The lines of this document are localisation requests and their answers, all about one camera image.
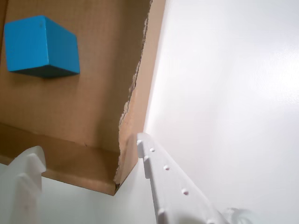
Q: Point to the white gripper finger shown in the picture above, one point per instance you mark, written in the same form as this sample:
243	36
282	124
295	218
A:
21	193
177	193

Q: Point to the blue cube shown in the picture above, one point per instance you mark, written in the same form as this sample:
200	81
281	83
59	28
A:
39	46

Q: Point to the brown cardboard box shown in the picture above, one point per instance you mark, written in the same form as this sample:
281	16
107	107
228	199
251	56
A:
98	105

